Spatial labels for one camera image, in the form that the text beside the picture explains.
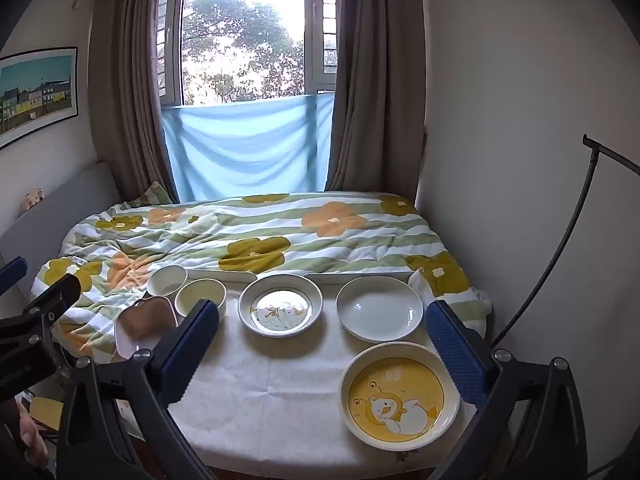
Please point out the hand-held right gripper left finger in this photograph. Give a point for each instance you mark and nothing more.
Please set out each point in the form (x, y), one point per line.
(196, 342)

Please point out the grey headboard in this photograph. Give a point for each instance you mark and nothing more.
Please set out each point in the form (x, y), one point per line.
(65, 210)

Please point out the yellow object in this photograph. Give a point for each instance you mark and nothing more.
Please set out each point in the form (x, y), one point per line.
(47, 412)

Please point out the floral print plate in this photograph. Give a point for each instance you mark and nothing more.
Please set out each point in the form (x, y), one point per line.
(280, 305)

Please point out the window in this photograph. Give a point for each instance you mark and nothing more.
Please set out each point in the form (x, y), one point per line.
(240, 35)

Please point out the framed wall picture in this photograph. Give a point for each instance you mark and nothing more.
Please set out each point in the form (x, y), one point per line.
(37, 95)

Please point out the person's left hand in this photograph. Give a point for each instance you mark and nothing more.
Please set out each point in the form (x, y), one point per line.
(34, 435)

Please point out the plain white plate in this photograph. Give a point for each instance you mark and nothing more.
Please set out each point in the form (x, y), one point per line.
(380, 307)

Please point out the cream round bowl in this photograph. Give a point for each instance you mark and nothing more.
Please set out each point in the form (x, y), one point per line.
(197, 295)

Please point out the floral pillow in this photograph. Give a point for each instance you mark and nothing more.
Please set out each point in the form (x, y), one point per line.
(155, 195)

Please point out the white round bowl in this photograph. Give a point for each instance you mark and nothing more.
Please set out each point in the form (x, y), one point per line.
(166, 281)

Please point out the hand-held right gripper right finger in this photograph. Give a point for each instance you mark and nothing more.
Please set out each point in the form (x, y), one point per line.
(454, 355)

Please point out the beige plastic wash basin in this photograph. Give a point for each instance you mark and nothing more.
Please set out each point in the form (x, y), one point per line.
(145, 325)

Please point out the light blue cloth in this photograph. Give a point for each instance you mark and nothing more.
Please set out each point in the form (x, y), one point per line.
(245, 150)

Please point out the yellow duck print plate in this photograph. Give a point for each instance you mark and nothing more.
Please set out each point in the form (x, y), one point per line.
(395, 400)

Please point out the striped floral blanket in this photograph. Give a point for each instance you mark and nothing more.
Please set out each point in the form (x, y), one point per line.
(250, 240)

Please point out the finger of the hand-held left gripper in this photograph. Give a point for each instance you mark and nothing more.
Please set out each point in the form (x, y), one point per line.
(57, 295)
(12, 274)

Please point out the brown curtain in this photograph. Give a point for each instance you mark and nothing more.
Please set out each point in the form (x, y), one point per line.
(130, 85)
(380, 85)

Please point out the white floral tablecloth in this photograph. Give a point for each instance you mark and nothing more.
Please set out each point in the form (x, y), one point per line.
(280, 385)

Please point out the black lamp stand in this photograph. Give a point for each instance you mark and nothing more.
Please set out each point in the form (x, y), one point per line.
(582, 195)

